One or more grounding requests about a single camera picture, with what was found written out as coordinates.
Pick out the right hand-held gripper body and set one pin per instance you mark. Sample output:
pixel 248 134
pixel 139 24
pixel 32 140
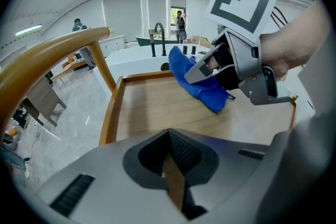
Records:
pixel 241 8

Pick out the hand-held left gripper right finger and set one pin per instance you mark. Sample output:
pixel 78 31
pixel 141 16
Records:
pixel 231 170

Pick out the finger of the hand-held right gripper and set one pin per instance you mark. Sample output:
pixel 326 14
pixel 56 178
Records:
pixel 194 74
pixel 220 38

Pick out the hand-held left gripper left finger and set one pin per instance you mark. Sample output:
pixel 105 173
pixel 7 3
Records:
pixel 110 160

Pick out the blue cloth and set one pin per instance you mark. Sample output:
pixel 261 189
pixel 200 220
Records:
pixel 183 70

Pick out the wooden serving cart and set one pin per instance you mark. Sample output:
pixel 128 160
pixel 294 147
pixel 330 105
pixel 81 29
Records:
pixel 170 107

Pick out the person's right forearm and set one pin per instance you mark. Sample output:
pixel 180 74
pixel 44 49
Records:
pixel 294 39

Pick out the dark grey cloth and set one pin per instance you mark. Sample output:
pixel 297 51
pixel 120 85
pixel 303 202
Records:
pixel 202 52

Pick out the white drawer cabinet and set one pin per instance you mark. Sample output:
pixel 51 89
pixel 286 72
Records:
pixel 113 46

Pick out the open cardboard box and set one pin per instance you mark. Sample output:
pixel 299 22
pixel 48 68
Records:
pixel 199 41

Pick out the black faucet knob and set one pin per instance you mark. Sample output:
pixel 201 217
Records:
pixel 194 49
pixel 186 49

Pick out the black gooseneck faucet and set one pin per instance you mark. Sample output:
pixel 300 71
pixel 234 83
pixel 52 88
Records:
pixel 163 42

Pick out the black hand shower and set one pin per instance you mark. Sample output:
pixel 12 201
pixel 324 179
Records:
pixel 152 44

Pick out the green bathtub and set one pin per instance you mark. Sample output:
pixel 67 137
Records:
pixel 152 41

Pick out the white bathtub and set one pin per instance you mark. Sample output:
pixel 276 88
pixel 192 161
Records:
pixel 131 60

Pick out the narrow white roller blind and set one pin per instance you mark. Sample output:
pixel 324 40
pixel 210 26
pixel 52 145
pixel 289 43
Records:
pixel 156 13

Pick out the dark wooden vanity desk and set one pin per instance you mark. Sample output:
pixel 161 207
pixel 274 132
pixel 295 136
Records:
pixel 42 102

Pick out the wide white roller blind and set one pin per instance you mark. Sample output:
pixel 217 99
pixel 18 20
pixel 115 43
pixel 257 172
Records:
pixel 122 17

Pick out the light wooden coffee table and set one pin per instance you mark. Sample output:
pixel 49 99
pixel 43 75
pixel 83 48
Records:
pixel 61 73

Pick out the orange sofa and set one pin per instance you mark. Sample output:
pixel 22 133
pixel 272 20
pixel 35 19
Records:
pixel 76 64

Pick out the ceiling tube light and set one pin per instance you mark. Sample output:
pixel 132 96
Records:
pixel 29 29

